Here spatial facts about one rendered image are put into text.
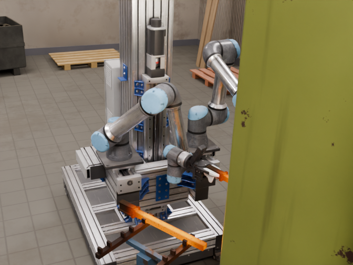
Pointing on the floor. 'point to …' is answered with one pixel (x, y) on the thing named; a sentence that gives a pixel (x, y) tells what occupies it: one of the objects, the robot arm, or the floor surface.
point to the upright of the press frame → (292, 137)
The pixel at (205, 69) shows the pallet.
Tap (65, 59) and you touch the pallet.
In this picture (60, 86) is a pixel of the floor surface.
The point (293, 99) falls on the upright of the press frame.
